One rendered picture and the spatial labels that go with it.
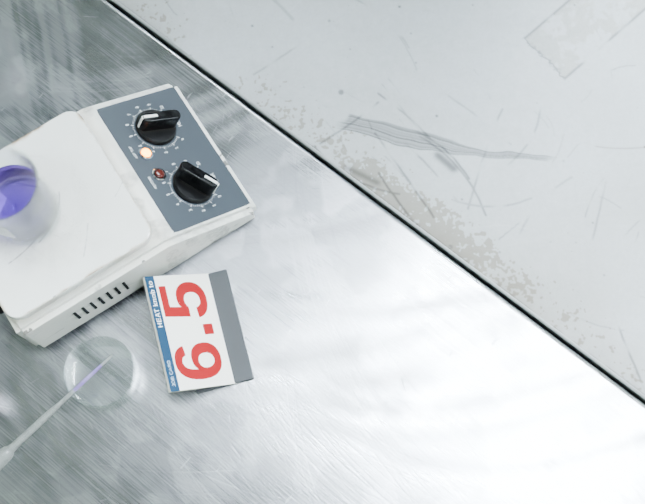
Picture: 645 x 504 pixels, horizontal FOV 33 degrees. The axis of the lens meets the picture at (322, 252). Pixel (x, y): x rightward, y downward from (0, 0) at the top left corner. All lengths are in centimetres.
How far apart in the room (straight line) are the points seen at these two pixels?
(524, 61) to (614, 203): 14
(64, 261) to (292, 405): 20
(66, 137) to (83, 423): 22
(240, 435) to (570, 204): 32
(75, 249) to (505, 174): 34
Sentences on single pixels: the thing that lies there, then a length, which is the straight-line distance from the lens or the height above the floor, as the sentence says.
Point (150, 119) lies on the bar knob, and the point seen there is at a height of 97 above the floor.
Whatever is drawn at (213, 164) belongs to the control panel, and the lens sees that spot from 87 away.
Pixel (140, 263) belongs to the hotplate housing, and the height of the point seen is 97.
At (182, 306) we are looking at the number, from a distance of 85.
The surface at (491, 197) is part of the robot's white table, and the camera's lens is 90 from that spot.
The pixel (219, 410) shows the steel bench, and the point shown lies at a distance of 86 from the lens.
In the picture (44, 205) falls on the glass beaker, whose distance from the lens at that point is 78.
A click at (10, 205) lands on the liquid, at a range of 79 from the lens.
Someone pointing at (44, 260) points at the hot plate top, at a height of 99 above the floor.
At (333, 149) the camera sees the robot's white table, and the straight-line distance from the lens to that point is 90.
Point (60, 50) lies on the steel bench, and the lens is 97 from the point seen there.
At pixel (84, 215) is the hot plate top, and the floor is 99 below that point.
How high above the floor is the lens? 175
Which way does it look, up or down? 75 degrees down
